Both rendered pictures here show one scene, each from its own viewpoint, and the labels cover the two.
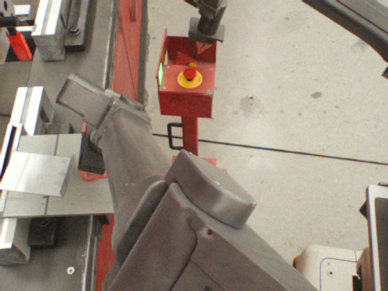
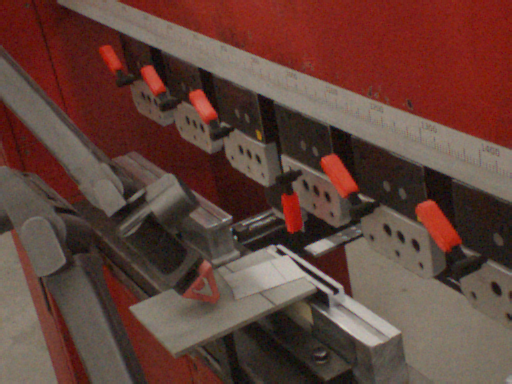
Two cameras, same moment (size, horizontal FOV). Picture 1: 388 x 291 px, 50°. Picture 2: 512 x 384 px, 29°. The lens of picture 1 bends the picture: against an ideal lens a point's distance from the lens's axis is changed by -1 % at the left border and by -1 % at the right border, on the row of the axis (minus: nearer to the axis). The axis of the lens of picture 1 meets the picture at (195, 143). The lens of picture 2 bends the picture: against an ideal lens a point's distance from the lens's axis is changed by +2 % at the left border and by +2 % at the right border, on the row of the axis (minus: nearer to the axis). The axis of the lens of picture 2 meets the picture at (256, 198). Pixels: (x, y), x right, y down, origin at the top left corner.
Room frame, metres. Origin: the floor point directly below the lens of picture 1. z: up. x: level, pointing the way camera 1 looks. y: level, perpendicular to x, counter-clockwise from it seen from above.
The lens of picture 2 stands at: (1.74, -0.26, 1.85)
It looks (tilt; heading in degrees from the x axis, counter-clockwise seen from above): 26 degrees down; 156
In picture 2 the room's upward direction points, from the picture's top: 11 degrees counter-clockwise
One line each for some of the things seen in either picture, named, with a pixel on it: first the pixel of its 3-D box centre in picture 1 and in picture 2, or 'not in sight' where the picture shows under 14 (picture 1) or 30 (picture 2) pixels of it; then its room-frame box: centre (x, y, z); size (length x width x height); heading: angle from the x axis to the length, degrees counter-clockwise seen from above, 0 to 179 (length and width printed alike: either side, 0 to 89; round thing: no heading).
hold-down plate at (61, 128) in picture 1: (52, 181); (290, 339); (0.44, 0.32, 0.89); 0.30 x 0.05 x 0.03; 2
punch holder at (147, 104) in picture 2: not in sight; (161, 73); (-0.03, 0.36, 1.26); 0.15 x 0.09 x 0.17; 2
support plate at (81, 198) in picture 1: (80, 172); (222, 299); (0.40, 0.23, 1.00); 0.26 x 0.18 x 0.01; 92
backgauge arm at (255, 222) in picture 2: not in sight; (344, 202); (-0.06, 0.74, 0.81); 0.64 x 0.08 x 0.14; 92
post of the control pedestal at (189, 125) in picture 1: (190, 138); not in sight; (0.88, 0.02, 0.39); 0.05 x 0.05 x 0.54; 84
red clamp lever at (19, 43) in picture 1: (13, 39); (293, 200); (0.56, 0.32, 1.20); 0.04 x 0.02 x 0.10; 92
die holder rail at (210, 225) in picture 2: not in sight; (171, 204); (-0.15, 0.36, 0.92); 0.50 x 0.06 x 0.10; 2
